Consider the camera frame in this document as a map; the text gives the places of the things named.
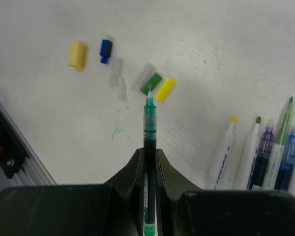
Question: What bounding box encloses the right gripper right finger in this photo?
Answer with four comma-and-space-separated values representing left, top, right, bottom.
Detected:
155, 149, 202, 236

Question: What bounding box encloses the purple pen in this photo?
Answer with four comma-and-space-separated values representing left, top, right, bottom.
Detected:
250, 120, 274, 190

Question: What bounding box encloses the yellow pen cap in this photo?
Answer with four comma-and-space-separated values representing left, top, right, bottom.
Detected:
68, 41, 87, 71

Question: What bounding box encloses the green capped white marker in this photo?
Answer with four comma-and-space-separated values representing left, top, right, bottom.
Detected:
234, 116, 261, 190

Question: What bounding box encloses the aluminium rail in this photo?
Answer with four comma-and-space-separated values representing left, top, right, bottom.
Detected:
0, 103, 56, 185

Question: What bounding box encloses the green marker cap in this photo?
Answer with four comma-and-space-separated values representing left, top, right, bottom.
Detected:
140, 72, 162, 95

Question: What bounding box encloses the dark green clear highlighter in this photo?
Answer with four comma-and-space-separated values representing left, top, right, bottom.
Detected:
143, 90, 156, 236

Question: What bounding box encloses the blue pen cap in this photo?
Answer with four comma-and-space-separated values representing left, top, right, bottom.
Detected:
99, 35, 113, 64

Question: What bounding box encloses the blue pen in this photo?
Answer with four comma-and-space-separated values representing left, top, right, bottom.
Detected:
275, 127, 295, 190

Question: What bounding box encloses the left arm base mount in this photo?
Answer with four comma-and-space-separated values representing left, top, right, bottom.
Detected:
0, 111, 27, 179

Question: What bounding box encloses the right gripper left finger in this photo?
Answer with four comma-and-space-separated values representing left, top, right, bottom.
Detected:
105, 148, 144, 236

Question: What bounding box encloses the clear highlighter cap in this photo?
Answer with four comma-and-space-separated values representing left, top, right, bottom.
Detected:
110, 58, 124, 89
118, 77, 127, 102

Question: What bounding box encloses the yellow capped white marker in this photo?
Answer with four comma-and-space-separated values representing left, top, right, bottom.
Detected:
205, 116, 236, 189

